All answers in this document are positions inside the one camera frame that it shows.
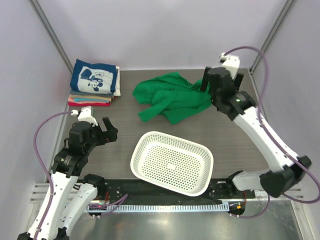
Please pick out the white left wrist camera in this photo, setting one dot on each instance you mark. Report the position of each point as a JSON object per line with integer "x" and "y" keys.
{"x": 86, "y": 114}

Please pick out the grey teal folded t shirt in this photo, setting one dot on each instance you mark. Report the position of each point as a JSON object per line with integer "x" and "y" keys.
{"x": 73, "y": 92}

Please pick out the white perforated plastic basket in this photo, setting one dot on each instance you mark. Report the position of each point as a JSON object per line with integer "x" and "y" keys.
{"x": 172, "y": 163}

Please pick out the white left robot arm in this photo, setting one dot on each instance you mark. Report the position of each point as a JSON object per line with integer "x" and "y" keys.
{"x": 56, "y": 217}

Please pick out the turquoise folded t shirt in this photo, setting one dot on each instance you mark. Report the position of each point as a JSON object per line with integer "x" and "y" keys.
{"x": 76, "y": 100}

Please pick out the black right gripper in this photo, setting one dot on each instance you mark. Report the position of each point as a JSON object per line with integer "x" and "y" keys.
{"x": 236, "y": 82}

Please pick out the beige folded t shirt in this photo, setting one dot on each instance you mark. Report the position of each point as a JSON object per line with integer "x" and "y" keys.
{"x": 92, "y": 97}

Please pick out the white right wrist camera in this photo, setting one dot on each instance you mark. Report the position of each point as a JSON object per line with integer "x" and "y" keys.
{"x": 231, "y": 63}

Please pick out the navy printed folded t shirt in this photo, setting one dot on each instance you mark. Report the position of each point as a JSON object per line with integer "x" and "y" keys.
{"x": 94, "y": 78}

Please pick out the white slotted cable duct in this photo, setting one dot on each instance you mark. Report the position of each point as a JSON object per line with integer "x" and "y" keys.
{"x": 224, "y": 207}

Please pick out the red folded t shirt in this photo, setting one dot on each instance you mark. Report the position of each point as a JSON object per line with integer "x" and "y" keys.
{"x": 86, "y": 104}

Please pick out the salmon pink folded t shirt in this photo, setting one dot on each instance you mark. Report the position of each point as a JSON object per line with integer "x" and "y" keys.
{"x": 85, "y": 101}

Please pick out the green t shirt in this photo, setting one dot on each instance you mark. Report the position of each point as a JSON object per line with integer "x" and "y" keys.
{"x": 172, "y": 96}

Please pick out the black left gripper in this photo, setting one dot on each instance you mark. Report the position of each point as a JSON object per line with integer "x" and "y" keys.
{"x": 108, "y": 136}

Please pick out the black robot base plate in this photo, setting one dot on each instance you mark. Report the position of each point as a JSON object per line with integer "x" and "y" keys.
{"x": 163, "y": 200}

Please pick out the white folded t shirt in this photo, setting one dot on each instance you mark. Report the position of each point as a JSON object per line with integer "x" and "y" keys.
{"x": 117, "y": 92}

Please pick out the left aluminium corner post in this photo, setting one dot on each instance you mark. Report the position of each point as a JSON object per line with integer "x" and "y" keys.
{"x": 51, "y": 33}

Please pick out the aluminium corner post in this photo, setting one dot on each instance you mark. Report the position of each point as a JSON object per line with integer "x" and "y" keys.
{"x": 51, "y": 33}
{"x": 283, "y": 14}

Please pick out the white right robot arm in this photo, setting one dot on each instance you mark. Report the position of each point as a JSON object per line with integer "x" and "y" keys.
{"x": 284, "y": 169}

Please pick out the right aluminium corner post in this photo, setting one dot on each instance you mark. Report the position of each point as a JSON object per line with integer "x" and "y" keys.
{"x": 283, "y": 14}

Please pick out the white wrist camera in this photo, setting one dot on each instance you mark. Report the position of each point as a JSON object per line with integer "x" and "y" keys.
{"x": 231, "y": 63}
{"x": 86, "y": 114}

